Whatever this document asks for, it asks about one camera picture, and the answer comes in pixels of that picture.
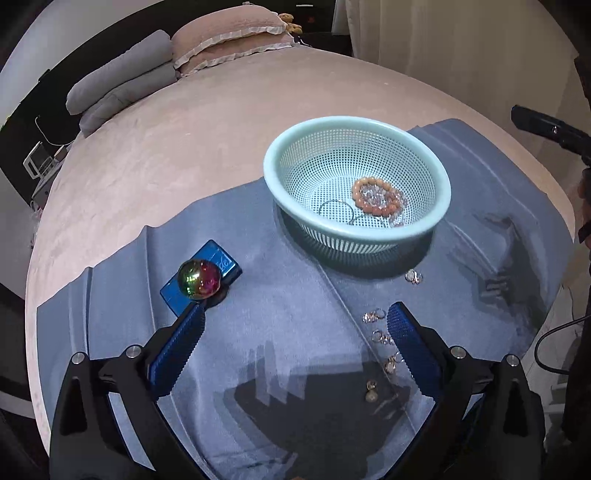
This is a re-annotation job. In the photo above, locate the pink ruffled pillow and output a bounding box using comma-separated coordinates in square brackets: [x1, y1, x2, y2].
[178, 41, 297, 77]
[172, 13, 296, 65]

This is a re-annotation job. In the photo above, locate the white cable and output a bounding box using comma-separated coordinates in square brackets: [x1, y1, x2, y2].
[34, 115, 71, 149]

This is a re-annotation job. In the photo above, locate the cream curtain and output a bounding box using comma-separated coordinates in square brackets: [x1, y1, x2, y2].
[344, 0, 578, 118]

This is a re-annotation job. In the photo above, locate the white bedside device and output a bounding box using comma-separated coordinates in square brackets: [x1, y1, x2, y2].
[23, 141, 66, 180]

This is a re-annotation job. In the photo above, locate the orange bead bracelet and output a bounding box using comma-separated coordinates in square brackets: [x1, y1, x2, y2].
[352, 178, 407, 217]

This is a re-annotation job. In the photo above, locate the black cable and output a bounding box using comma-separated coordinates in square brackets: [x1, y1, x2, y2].
[534, 314, 591, 374]

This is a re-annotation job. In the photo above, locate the grey pillow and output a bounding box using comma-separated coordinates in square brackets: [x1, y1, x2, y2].
[66, 30, 174, 116]
[78, 62, 179, 137]

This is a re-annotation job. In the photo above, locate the iridescent glass ball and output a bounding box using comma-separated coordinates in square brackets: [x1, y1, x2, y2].
[178, 259, 222, 302]

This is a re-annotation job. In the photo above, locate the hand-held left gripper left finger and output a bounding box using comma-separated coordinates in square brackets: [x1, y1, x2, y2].
[48, 302, 206, 480]

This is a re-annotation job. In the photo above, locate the clear crystal bead bracelet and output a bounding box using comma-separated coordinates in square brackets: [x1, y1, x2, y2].
[362, 185, 410, 228]

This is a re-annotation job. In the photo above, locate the blue-grey cloth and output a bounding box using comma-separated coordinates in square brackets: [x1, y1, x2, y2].
[36, 119, 575, 480]

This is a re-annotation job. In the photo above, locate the blue metal lighter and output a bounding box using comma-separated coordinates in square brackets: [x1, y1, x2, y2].
[160, 240, 243, 317]

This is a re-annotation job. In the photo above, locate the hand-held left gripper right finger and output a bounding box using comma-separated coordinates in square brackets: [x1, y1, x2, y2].
[387, 302, 548, 480]

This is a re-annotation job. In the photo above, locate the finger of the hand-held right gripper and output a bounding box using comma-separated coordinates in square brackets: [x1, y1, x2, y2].
[511, 105, 591, 165]

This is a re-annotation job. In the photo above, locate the teal plastic mesh basket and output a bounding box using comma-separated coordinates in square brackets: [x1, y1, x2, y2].
[263, 116, 452, 254]

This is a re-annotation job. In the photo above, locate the thin silver bangle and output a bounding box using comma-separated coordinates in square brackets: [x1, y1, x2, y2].
[318, 199, 355, 226]

